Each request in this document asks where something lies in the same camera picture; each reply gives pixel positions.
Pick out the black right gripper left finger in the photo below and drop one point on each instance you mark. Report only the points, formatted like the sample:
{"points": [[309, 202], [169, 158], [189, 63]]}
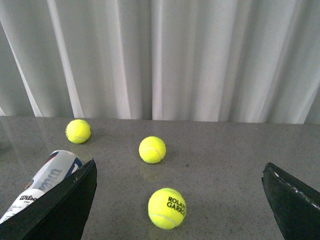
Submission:
{"points": [[60, 214]]}

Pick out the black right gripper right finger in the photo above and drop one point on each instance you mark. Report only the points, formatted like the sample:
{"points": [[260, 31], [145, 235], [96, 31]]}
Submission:
{"points": [[295, 205]]}

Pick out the clear Wilson tennis ball can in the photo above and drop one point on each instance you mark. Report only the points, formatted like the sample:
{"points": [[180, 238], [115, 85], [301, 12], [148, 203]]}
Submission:
{"points": [[59, 165]]}

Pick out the tennis ball far back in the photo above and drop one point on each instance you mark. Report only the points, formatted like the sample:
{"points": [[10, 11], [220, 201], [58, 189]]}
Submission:
{"points": [[78, 131]]}

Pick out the Roland Garros tennis ball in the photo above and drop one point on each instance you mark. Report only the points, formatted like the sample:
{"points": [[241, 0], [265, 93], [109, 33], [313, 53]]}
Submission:
{"points": [[167, 208]]}

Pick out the plain yellow tennis ball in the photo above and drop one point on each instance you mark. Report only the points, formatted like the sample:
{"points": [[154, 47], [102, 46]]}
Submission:
{"points": [[152, 149]]}

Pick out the white pleated curtain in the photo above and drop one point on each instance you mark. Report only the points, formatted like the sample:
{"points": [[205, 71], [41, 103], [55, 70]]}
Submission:
{"points": [[248, 61]]}

